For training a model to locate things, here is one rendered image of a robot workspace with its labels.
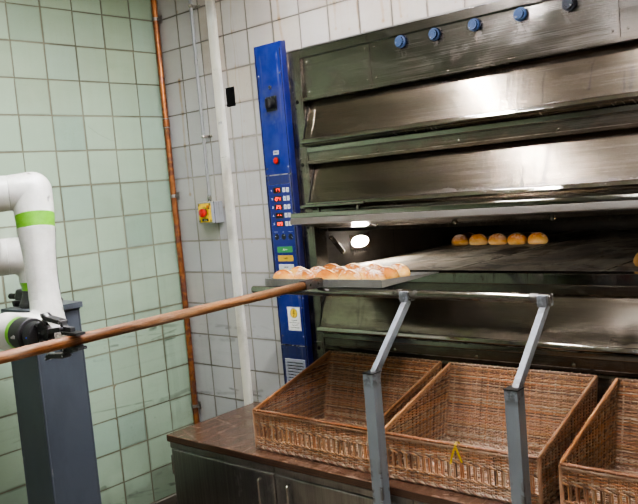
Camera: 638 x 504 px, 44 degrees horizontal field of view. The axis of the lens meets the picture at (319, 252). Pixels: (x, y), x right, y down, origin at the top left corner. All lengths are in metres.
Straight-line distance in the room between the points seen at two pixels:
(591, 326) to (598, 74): 0.80
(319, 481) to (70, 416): 0.91
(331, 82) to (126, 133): 1.08
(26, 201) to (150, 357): 1.52
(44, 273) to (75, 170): 1.19
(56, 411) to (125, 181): 1.27
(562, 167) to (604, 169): 0.14
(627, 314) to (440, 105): 0.96
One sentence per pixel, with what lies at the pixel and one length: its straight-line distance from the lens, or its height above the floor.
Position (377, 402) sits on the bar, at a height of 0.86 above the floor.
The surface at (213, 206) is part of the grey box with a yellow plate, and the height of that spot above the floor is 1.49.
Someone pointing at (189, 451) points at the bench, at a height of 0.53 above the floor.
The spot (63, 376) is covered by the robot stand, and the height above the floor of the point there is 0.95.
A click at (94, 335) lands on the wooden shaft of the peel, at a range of 2.17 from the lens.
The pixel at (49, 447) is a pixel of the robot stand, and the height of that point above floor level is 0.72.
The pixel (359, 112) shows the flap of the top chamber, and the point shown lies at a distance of 3.10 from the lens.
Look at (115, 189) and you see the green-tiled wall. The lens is 3.72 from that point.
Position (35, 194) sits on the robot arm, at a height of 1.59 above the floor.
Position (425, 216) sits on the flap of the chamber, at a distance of 2.75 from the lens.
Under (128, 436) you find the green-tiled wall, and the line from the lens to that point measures 3.84.
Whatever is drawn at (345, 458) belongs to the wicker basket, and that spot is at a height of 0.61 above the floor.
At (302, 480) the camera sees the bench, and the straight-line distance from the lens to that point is 2.84.
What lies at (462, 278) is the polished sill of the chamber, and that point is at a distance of 2.88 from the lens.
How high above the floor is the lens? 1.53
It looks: 5 degrees down
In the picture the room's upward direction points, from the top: 5 degrees counter-clockwise
